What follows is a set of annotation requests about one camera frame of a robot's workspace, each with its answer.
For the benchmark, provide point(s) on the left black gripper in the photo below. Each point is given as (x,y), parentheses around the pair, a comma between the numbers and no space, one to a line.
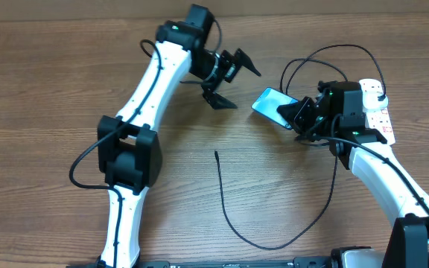
(231,63)

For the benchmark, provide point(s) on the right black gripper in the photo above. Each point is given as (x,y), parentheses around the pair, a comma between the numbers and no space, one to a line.
(295,109)

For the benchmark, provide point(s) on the Samsung Galaxy smartphone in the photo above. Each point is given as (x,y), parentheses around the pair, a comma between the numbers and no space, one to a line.
(268,102)

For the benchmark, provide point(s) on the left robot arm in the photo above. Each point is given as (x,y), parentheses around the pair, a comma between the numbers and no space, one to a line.
(129,152)

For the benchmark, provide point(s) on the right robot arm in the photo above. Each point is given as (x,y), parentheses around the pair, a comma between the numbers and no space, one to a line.
(354,119)

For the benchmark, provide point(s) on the white USB charger plug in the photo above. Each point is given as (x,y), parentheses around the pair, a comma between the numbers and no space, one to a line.
(371,101)

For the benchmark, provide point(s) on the white power strip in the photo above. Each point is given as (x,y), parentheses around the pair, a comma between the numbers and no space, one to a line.
(380,119)

